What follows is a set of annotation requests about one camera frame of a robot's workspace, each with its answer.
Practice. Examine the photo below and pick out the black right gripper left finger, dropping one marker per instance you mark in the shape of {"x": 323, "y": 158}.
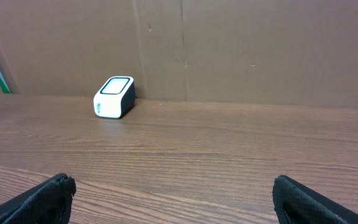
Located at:
{"x": 47, "y": 203}

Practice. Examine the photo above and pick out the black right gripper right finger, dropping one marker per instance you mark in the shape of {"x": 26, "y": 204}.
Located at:
{"x": 294, "y": 203}

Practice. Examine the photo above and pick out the white barcode scanner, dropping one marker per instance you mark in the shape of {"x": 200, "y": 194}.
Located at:
{"x": 115, "y": 98}

